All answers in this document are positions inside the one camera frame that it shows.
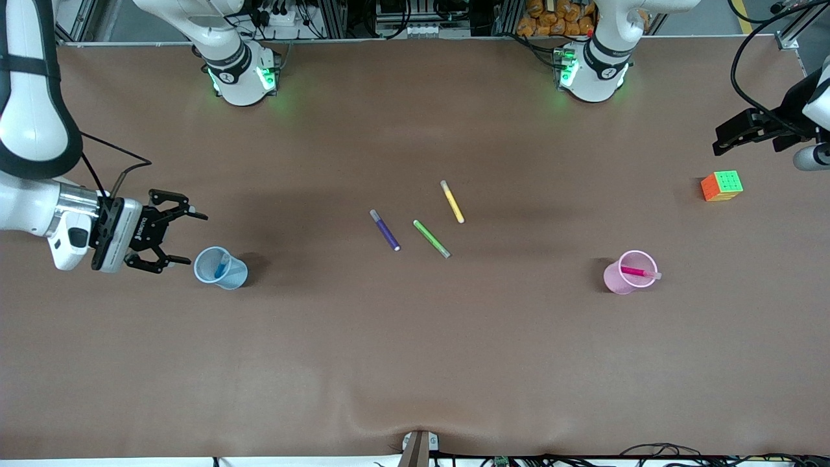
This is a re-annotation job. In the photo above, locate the colourful puzzle cube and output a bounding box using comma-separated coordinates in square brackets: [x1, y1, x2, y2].
[700, 170, 744, 202]

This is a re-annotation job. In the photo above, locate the light blue plastic cup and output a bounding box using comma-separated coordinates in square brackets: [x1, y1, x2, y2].
[193, 246, 249, 291]

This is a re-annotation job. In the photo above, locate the pink plastic cup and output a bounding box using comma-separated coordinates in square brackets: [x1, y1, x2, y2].
[603, 250, 659, 296]

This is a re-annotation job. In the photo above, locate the purple marker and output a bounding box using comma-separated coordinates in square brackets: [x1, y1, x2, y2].
[369, 209, 401, 252]

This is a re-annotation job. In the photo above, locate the white power strip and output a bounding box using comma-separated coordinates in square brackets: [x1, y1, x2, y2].
[256, 3, 302, 28]

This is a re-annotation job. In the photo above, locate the orange snack bag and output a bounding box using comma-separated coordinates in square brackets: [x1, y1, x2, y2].
[517, 0, 599, 38]

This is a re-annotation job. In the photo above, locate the green marker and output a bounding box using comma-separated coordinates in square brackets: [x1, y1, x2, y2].
[412, 219, 451, 259]

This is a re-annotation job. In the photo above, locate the yellow marker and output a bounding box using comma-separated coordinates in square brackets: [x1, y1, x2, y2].
[440, 180, 466, 224]

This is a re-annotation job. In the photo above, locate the brown table cover sheet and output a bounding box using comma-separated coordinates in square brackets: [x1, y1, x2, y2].
[0, 36, 830, 460]

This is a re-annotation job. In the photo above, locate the background metal equipment rack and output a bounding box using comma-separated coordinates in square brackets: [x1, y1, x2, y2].
[318, 0, 519, 40]

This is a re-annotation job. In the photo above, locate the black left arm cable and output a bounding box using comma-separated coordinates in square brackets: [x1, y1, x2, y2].
[731, 0, 830, 121]

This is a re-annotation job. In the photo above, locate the aluminium frame profile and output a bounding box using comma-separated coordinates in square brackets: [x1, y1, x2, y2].
[775, 0, 830, 50]
[55, 0, 98, 45]

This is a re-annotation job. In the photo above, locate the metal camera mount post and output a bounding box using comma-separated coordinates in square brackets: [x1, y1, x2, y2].
[397, 429, 440, 467]

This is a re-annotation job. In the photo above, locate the black cable bundle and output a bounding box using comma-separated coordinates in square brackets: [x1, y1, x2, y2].
[370, 443, 830, 467]

